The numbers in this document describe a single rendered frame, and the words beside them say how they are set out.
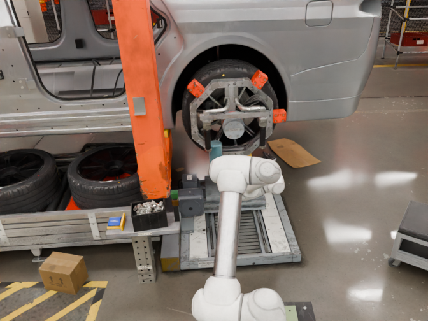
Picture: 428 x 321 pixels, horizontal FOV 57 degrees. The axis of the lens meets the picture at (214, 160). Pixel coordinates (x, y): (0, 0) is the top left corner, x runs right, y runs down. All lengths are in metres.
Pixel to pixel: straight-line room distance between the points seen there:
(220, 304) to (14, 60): 1.98
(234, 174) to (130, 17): 0.91
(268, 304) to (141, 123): 1.16
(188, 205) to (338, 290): 1.08
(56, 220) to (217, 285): 1.40
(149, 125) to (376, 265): 1.71
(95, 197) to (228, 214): 1.23
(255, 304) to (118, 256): 1.44
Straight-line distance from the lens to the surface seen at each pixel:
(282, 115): 2.65
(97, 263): 2.89
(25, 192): 2.95
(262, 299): 1.70
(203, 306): 1.76
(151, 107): 2.17
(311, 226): 3.07
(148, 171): 2.36
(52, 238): 2.89
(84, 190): 2.78
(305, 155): 3.96
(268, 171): 1.73
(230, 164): 1.78
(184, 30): 2.58
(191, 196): 2.66
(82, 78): 3.61
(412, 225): 2.70
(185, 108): 2.65
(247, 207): 3.01
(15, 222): 2.88
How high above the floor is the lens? 1.92
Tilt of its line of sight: 30 degrees down
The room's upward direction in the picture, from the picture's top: 3 degrees counter-clockwise
